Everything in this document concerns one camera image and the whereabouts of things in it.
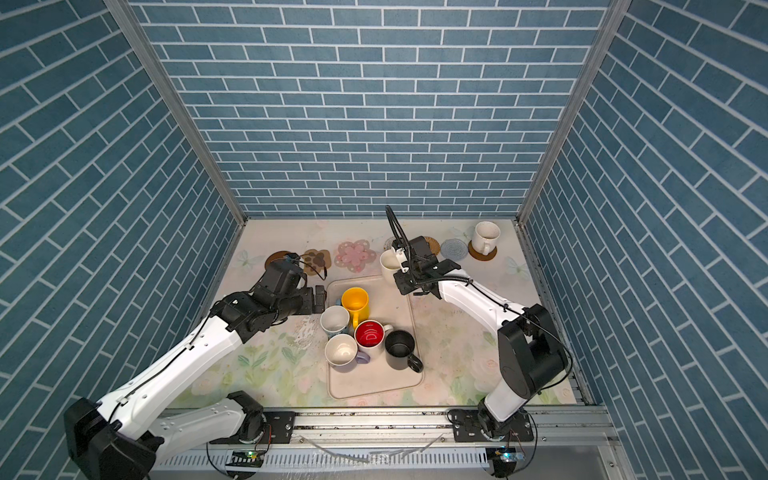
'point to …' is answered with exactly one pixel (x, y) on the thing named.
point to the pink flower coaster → (354, 256)
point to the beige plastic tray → (389, 307)
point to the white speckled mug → (486, 236)
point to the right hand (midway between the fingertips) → (401, 272)
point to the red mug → (370, 337)
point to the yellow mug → (357, 302)
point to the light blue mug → (334, 320)
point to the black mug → (399, 345)
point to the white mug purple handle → (341, 352)
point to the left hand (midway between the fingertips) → (315, 294)
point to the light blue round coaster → (454, 249)
